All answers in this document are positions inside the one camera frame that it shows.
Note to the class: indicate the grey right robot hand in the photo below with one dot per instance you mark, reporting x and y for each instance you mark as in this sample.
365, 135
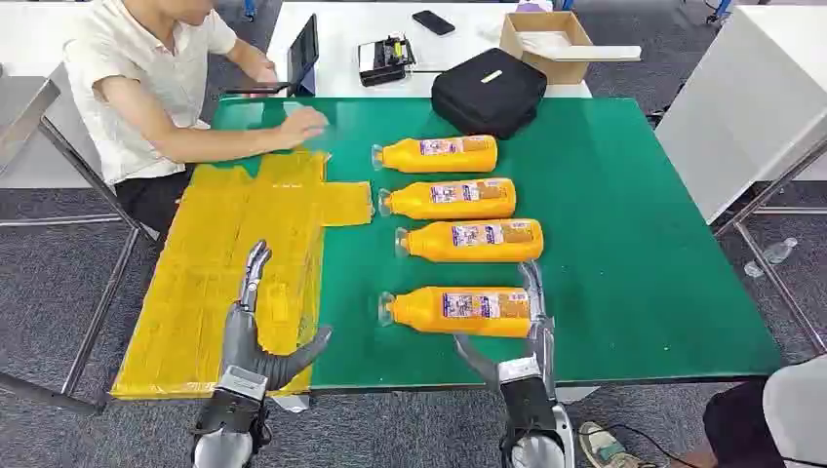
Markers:
541, 342

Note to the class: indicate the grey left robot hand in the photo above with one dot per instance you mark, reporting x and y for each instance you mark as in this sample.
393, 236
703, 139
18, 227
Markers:
242, 342

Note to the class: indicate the orange drink bottle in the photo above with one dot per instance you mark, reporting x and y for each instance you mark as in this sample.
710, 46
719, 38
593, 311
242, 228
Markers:
413, 203
420, 313
433, 244
400, 156

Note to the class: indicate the smartphone with dark frame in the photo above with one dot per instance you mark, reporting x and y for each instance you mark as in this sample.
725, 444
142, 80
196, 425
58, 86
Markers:
255, 89

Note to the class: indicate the yellow sheet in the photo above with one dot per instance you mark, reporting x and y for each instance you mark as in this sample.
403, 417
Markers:
194, 310

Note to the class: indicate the green table mat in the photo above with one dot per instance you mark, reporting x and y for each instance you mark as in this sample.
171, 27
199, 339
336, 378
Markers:
614, 226

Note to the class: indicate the black zip case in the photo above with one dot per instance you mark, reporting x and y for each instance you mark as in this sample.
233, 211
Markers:
484, 97

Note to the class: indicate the clear plastic bottle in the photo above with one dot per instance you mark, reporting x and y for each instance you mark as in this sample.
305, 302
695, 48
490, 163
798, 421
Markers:
778, 250

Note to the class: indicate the person with grey sleeve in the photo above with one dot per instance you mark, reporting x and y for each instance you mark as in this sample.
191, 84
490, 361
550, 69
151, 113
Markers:
795, 413

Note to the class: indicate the brown cardboard box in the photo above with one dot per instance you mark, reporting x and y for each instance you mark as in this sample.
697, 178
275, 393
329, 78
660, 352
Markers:
555, 72

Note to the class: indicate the black tablet on stand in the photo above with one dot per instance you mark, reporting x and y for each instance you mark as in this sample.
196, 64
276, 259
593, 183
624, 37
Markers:
303, 55

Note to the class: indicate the seated person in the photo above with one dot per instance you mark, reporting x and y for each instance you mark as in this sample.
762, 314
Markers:
142, 58

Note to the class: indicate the white sheet in box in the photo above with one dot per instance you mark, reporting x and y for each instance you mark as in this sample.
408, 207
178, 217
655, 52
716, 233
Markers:
539, 40

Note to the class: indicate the white table with metal legs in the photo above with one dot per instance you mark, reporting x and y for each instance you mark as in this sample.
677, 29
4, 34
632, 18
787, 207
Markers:
743, 103

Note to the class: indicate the black and white device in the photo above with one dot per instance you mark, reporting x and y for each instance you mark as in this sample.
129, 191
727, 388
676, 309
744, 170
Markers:
381, 61

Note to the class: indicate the blue chair leg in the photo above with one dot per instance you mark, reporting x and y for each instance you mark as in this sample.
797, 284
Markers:
720, 8
249, 8

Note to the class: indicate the purple packet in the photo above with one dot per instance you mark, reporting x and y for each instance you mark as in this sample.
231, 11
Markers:
533, 6

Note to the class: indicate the black smartphone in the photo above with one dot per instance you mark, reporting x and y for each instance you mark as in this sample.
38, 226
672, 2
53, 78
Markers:
433, 22

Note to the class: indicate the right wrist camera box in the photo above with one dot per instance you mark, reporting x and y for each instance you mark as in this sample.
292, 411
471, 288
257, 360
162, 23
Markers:
519, 371

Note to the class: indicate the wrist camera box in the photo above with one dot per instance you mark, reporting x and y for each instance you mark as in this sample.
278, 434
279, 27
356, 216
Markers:
242, 382
519, 371

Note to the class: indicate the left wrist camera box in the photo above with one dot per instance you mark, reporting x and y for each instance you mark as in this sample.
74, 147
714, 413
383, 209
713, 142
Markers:
242, 382

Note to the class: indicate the steel frame table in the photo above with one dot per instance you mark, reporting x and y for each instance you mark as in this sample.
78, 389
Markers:
22, 110

